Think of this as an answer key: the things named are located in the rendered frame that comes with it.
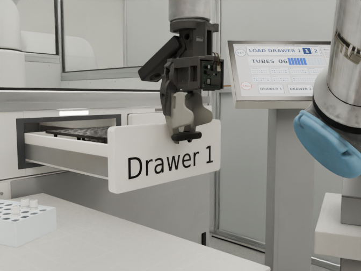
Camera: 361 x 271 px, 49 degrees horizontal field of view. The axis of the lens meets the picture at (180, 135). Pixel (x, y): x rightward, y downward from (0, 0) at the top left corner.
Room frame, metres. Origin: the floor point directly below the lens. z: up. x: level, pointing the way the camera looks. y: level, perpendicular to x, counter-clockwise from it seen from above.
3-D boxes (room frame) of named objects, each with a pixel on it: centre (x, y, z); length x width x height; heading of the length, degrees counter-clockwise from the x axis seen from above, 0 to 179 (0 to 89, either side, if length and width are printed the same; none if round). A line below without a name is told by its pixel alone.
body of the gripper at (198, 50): (0.71, -0.02, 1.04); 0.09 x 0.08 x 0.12; 48
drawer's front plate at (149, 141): (0.74, 0.02, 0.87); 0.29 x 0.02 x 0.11; 138
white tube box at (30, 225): (0.61, 0.28, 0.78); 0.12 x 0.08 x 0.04; 66
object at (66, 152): (0.88, 0.17, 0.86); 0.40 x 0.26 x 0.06; 48
